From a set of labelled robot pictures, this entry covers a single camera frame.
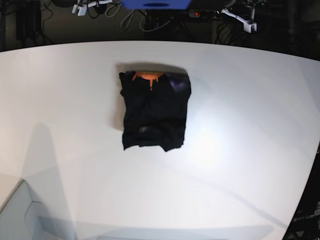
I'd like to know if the grey looped cable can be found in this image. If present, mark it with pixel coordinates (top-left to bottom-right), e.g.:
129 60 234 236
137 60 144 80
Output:
104 0 173 32

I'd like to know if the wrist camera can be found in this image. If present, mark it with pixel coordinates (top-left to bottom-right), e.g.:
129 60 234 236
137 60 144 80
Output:
72 4 88 17
243 22 258 34

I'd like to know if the black power strip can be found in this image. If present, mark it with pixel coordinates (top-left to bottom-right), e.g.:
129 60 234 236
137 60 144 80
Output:
188 9 221 20

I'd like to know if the blue plastic box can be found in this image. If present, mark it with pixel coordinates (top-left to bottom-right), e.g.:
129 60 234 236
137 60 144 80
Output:
121 0 191 10

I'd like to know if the black printed t-shirt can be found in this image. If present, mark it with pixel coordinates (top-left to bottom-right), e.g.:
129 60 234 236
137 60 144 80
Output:
119 71 192 152

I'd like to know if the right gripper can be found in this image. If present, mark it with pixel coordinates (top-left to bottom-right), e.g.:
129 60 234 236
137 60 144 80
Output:
84 0 113 8

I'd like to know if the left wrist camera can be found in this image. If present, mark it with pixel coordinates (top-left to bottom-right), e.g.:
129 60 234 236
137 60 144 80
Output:
243 22 258 34

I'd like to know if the white bin at table corner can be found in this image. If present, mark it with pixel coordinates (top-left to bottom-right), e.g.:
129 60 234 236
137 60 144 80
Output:
0 180 77 240

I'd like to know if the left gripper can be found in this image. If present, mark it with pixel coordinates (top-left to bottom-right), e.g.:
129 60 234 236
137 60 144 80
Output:
220 0 255 24

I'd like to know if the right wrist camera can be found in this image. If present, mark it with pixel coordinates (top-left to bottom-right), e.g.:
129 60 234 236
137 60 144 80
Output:
72 4 88 17

